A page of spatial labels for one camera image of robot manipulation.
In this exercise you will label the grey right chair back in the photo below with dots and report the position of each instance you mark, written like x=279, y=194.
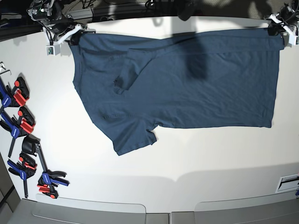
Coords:
x=280, y=208

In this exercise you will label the white slotted label plate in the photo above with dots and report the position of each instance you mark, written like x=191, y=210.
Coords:
x=288, y=183

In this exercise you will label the top blue red bar clamp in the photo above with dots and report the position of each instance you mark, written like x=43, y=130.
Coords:
x=15, y=97

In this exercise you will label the bottom blue red bar clamp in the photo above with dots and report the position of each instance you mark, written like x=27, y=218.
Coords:
x=49, y=180

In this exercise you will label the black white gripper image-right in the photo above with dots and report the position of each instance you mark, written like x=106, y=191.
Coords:
x=286, y=20

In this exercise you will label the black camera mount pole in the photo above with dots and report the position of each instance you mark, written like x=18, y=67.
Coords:
x=186, y=8

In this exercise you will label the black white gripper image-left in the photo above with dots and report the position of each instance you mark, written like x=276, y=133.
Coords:
x=64, y=30

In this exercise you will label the metal hex key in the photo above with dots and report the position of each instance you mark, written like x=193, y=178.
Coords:
x=3, y=69

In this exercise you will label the aluminium rail with cables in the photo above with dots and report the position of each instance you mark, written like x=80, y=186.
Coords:
x=86, y=11

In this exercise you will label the blue red bar clamp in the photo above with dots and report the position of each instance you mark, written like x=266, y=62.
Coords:
x=25, y=168
x=23, y=126
x=49, y=180
x=15, y=97

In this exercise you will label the grey chair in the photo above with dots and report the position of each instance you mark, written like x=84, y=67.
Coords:
x=280, y=208
x=31, y=212

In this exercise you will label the dark blue T-shirt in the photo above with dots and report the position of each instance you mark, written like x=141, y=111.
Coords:
x=129, y=85

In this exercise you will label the grey left chair back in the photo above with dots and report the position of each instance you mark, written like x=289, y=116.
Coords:
x=31, y=212

